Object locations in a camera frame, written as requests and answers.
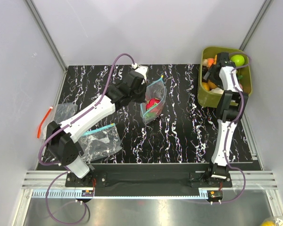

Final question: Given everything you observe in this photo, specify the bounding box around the red dragon fruit toy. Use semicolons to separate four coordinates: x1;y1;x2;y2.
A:
145;98;160;118

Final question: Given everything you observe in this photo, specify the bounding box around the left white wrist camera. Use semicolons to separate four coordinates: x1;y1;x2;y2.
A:
131;63;149;84

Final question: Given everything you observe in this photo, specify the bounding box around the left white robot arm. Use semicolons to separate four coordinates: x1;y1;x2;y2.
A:
45;66;149;186

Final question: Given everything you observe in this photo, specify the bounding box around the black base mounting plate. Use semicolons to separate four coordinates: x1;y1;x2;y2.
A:
66;163;233;188

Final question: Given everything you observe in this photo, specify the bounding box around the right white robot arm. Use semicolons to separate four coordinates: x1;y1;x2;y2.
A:
203;52;249;187

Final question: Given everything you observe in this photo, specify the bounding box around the green apple toy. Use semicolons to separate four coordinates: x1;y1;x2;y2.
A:
230;54;245;67

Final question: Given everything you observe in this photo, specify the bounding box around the clear bag orange zipper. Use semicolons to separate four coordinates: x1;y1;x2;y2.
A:
37;103;78;139

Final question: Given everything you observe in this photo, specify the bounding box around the clear bag on stack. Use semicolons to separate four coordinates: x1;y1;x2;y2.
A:
78;123;122;163

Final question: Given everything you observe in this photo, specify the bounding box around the clear bag teal zipper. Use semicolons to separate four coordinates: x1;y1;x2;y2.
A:
140;75;167;124

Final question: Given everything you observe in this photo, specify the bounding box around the black marbled table mat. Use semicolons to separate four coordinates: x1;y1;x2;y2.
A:
59;64;252;164

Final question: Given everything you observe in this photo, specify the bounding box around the olive green plastic bin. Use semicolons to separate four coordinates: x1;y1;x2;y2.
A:
197;46;252;108

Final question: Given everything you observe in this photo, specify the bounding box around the yellow lemon toy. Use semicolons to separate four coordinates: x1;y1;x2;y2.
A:
260;220;276;226

